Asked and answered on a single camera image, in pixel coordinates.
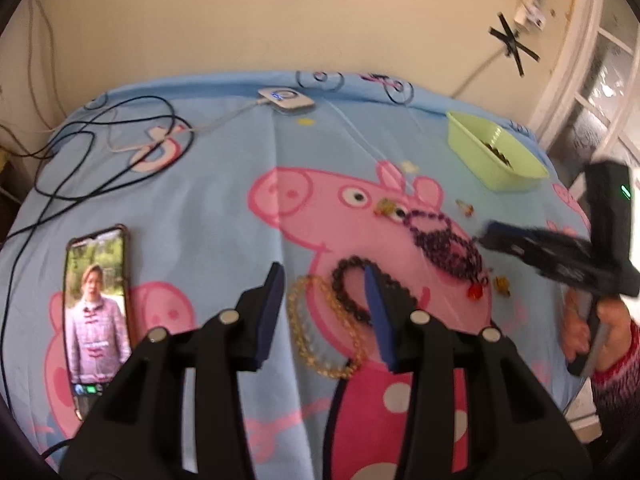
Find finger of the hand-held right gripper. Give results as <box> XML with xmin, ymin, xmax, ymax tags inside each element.
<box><xmin>484</xmin><ymin>220</ymin><xmax>595</xmax><ymax>256</ymax></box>
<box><xmin>477</xmin><ymin>236</ymin><xmax>597</xmax><ymax>292</ymax></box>

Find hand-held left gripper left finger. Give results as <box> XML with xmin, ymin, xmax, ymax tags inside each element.
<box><xmin>59</xmin><ymin>261</ymin><xmax>286</xmax><ymax>480</ymax></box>

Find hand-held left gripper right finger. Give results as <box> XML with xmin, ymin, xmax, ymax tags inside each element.
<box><xmin>322</xmin><ymin>264</ymin><xmax>594</xmax><ymax>480</ymax></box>

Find dark bead bracelet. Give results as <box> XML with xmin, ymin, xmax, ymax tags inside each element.
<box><xmin>330</xmin><ymin>255</ymin><xmax>420</xmax><ymax>330</ymax></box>

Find green plastic basket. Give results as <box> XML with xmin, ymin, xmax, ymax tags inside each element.
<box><xmin>446</xmin><ymin>110</ymin><xmax>550</xmax><ymax>194</ymax></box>

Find purple bead bracelet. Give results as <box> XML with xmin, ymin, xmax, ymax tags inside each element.
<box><xmin>403</xmin><ymin>211</ymin><xmax>494</xmax><ymax>302</ymax></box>

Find person's right forearm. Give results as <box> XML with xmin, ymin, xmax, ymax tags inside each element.
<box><xmin>590</xmin><ymin>319</ymin><xmax>640</xmax><ymax>443</ymax></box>

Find jewelry pieces in basket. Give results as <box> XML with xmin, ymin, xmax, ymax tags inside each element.
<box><xmin>479</xmin><ymin>139</ymin><xmax>517</xmax><ymax>170</ymax></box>

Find person's right hand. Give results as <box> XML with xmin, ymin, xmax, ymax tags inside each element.
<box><xmin>559</xmin><ymin>287</ymin><xmax>635</xmax><ymax>372</ymax></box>

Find blue printed blanket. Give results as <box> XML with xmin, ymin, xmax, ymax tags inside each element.
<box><xmin>0</xmin><ymin>72</ymin><xmax>597</xmax><ymax>480</ymax></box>

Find smartphone with lit screen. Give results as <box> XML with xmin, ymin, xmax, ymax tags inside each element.
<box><xmin>62</xmin><ymin>225</ymin><xmax>134</xmax><ymax>422</ymax></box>

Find white charging hub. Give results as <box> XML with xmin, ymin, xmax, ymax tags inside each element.
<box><xmin>257</xmin><ymin>86</ymin><xmax>317</xmax><ymax>115</ymax></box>

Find amber bead bracelet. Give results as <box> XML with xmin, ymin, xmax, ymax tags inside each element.
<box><xmin>287</xmin><ymin>274</ymin><xmax>369</xmax><ymax>380</ymax></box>

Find grey wall cable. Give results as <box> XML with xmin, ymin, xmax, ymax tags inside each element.
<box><xmin>449</xmin><ymin>44</ymin><xmax>507</xmax><ymax>99</ymax></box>

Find white window frame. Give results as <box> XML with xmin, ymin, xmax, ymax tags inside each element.
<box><xmin>529</xmin><ymin>0</ymin><xmax>640</xmax><ymax>201</ymax></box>

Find white cable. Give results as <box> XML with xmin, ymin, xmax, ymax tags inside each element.
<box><xmin>107</xmin><ymin>100</ymin><xmax>266</xmax><ymax>155</ymax></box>

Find white wall adapter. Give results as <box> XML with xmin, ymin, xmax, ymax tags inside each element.
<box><xmin>514</xmin><ymin>0</ymin><xmax>549</xmax><ymax>29</ymax></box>

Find black cables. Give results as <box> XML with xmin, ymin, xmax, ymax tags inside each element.
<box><xmin>0</xmin><ymin>94</ymin><xmax>197</xmax><ymax>413</ymax></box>

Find thin wall cables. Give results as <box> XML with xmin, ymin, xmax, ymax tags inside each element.
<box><xmin>0</xmin><ymin>0</ymin><xmax>67</xmax><ymax>161</ymax></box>

